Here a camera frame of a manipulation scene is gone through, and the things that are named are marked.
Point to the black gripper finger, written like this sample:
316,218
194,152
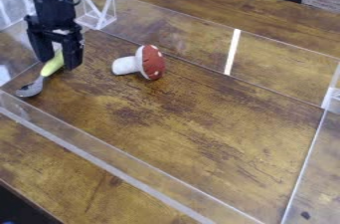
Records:
41,45
73,50

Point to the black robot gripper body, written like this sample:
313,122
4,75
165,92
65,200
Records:
54,16

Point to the green handled metal spoon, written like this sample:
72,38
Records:
52,66

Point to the red and white toy mushroom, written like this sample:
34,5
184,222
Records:
148,62

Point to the clear acrylic triangle bracket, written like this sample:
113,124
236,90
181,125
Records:
96,18

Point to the clear acrylic enclosure wall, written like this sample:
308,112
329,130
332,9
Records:
205,146

